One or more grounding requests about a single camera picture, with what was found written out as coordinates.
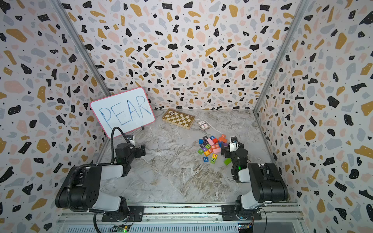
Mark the long orange block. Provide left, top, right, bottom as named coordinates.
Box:
left=218, top=137, right=227, bottom=143

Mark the long green block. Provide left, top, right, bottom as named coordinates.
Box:
left=224, top=158, right=232, bottom=166

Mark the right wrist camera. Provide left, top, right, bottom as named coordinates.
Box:
left=229, top=136, right=244, bottom=152

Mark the white board pink frame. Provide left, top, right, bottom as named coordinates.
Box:
left=90, top=87, right=155, bottom=139

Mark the playing card box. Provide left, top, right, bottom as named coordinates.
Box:
left=197, top=120, right=210, bottom=131

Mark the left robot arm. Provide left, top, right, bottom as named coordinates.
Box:
left=55, top=143, right=146, bottom=222

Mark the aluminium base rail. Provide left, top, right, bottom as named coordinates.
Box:
left=56, top=202, right=308, bottom=233

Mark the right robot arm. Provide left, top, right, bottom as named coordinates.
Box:
left=221, top=143, right=288, bottom=221

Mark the long pink block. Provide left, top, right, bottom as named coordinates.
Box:
left=207, top=138, right=215, bottom=146

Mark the wooden chess board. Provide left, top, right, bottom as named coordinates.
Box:
left=161, top=109, right=195, bottom=130

